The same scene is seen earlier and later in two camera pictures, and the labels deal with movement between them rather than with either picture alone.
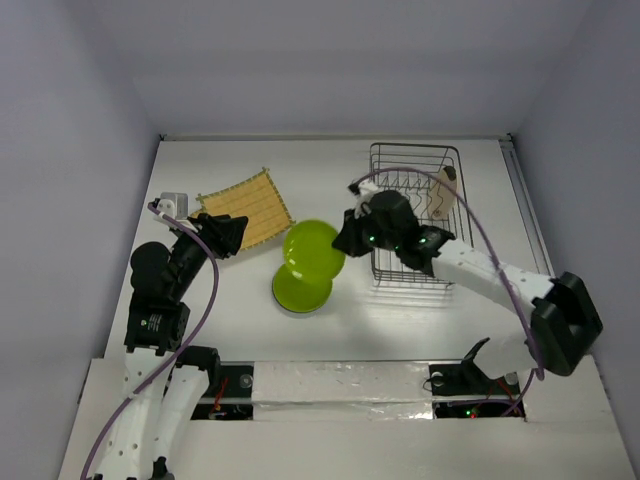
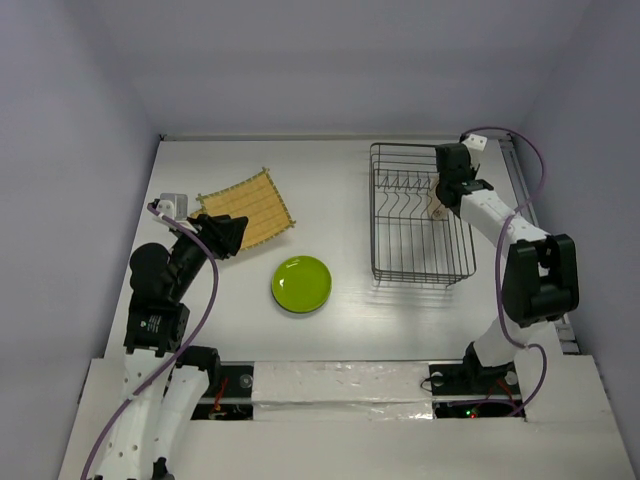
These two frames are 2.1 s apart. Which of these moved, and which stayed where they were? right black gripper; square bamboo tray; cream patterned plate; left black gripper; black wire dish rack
Moved: right black gripper
Stayed: black wire dish rack; cream patterned plate; square bamboo tray; left black gripper
